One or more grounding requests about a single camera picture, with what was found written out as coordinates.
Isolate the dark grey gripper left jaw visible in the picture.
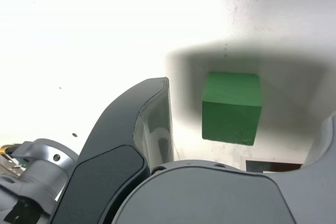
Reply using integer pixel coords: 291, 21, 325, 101
49, 77, 175, 224

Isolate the green cube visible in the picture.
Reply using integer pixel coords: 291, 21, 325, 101
201, 71, 263, 146

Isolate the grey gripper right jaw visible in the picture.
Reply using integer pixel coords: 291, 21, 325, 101
111, 111, 336, 224

